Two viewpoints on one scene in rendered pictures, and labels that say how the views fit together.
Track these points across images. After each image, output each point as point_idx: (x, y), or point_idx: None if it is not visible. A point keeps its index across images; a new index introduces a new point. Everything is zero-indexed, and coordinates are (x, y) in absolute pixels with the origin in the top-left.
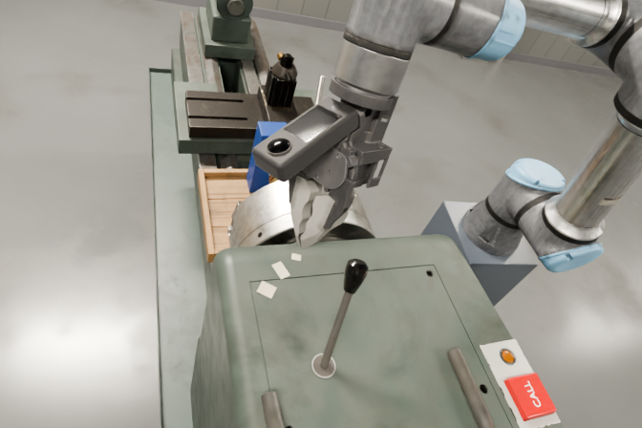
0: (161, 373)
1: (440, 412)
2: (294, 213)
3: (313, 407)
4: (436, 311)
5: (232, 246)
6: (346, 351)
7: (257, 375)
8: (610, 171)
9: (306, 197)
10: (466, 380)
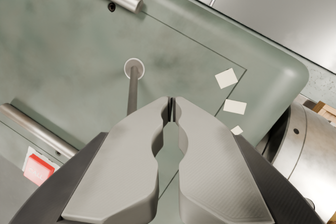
0: (276, 44)
1: (62, 115)
2: (206, 123)
3: (114, 37)
4: None
5: (311, 110)
6: None
7: (161, 12)
8: None
9: (191, 170)
10: (60, 147)
